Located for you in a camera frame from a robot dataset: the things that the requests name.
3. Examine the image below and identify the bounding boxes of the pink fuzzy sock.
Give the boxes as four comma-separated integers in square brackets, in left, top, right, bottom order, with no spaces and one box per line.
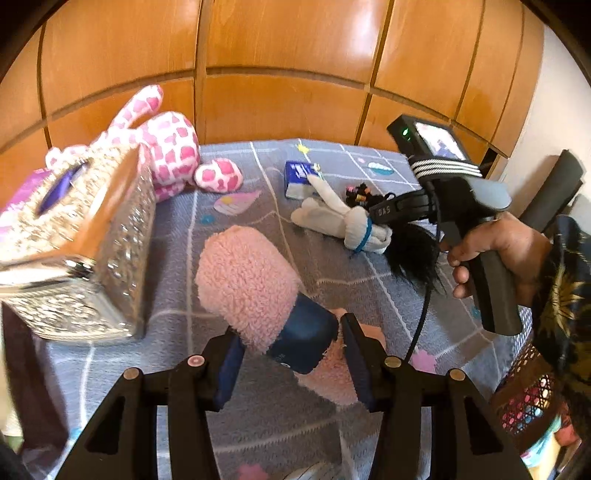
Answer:
[195,226,386,407]

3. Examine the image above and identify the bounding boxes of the dark grey bar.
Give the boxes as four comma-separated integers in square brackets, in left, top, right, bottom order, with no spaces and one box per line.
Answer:
[522,148,583,232]

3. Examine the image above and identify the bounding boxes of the wooden wardrobe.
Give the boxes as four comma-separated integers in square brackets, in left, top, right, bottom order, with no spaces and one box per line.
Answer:
[0,0,546,162]

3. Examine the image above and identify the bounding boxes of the dark brown cloth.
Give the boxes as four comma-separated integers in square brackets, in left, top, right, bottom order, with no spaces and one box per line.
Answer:
[0,302,70,462]

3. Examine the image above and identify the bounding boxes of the black cable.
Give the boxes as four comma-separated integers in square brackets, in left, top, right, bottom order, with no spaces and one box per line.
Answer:
[404,185,446,365]

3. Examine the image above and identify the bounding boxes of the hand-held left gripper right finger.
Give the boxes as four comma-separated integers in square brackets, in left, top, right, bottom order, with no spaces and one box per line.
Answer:
[339,313,532,480]

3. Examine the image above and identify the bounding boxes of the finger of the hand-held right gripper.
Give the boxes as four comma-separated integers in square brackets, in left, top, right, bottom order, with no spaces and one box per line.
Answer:
[368,191,437,228]

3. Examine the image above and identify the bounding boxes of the black hair tuft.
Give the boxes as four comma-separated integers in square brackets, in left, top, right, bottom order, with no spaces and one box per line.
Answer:
[385,225,446,294]

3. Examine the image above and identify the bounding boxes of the silver glitter box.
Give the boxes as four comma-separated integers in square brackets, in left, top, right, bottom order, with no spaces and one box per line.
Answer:
[0,147,158,347]

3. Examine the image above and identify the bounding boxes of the pink spotted giraffe plush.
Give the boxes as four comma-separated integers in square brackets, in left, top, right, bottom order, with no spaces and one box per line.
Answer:
[45,84,245,204]

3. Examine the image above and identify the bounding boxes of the purple packet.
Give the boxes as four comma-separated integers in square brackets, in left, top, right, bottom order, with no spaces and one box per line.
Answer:
[0,168,54,217]

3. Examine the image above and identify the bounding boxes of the blue tissue packet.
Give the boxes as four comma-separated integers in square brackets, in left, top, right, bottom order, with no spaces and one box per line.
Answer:
[284,160,321,200]

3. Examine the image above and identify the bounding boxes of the person's right forearm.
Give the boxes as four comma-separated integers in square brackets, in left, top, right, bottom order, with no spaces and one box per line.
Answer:
[489,215,591,455]

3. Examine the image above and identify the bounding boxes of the person's right hand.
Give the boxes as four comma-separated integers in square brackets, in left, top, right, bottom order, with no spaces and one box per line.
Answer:
[445,212,552,308]

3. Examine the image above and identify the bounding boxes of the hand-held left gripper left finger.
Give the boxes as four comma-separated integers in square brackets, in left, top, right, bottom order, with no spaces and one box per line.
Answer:
[55,332,245,480]

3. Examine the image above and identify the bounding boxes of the colourful hair ties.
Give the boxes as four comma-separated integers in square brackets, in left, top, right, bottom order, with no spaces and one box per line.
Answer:
[344,184,377,208]

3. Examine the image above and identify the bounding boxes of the grey printed bedsheet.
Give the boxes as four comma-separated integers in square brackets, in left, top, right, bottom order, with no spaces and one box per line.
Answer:
[0,138,536,480]

